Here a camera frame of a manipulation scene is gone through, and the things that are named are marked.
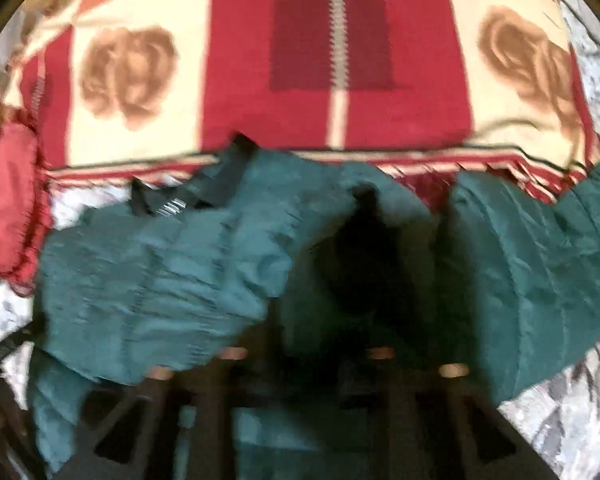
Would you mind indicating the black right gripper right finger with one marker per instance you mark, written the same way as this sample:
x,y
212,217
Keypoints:
x,y
437,425

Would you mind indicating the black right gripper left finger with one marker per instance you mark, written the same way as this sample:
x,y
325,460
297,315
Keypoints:
x,y
138,439

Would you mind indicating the green quilted puffer jacket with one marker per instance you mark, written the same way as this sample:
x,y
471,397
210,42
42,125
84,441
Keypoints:
x,y
315,265

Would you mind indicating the red heart shaped pillow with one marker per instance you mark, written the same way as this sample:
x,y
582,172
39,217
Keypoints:
x,y
25,216

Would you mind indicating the red cream rose patterned quilt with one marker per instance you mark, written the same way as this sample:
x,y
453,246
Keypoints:
x,y
419,88

